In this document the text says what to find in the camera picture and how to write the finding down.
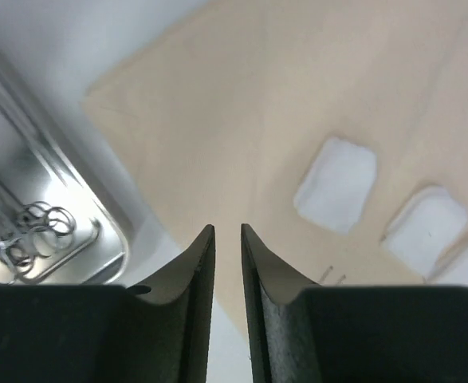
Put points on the steel hemostat forceps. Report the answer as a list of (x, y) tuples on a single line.
[(10, 259), (23, 180)]

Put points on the long steel hemostat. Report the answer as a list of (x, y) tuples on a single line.
[(60, 223)]

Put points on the white gauze pad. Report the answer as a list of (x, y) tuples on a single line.
[(428, 224), (337, 185)]

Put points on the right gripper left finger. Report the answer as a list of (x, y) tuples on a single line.
[(170, 321)]

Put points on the beige cloth drape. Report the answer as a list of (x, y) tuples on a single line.
[(219, 120)]

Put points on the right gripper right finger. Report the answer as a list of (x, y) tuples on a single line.
[(279, 328)]

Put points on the stainless steel tray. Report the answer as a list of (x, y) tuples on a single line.
[(98, 250)]

